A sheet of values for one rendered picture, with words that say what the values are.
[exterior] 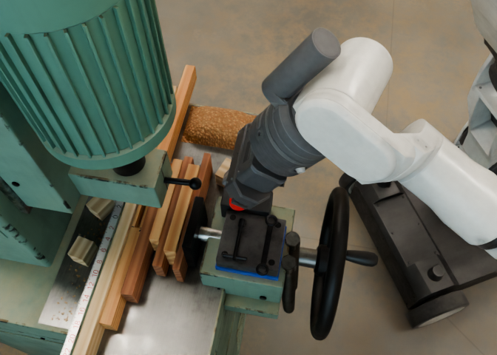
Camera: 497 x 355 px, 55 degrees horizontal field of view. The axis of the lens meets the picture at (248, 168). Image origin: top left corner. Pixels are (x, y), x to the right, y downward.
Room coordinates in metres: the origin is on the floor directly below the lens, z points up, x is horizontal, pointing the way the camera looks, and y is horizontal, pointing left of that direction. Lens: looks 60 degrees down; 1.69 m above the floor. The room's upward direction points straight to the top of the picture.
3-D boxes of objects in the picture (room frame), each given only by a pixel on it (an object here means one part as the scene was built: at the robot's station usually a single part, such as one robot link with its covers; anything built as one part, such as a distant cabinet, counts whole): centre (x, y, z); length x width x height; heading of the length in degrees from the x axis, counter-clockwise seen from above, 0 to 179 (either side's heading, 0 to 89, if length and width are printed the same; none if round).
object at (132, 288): (0.33, 0.17, 0.92); 0.25 x 0.02 x 0.05; 169
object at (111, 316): (0.43, 0.17, 0.92); 0.54 x 0.02 x 0.04; 169
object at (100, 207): (0.43, 0.30, 0.82); 0.04 x 0.03 x 0.03; 143
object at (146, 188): (0.38, 0.20, 1.03); 0.14 x 0.07 x 0.09; 79
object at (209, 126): (0.56, 0.06, 0.92); 0.14 x 0.09 x 0.04; 79
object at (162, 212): (0.38, 0.14, 0.93); 0.16 x 0.02 x 0.06; 169
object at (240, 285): (0.30, 0.00, 0.91); 0.15 x 0.14 x 0.09; 169
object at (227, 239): (0.30, 0.00, 0.99); 0.13 x 0.11 x 0.06; 169
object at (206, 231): (0.31, 0.06, 0.95); 0.09 x 0.07 x 0.09; 169
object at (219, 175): (0.44, 0.03, 0.92); 0.05 x 0.04 x 0.04; 61
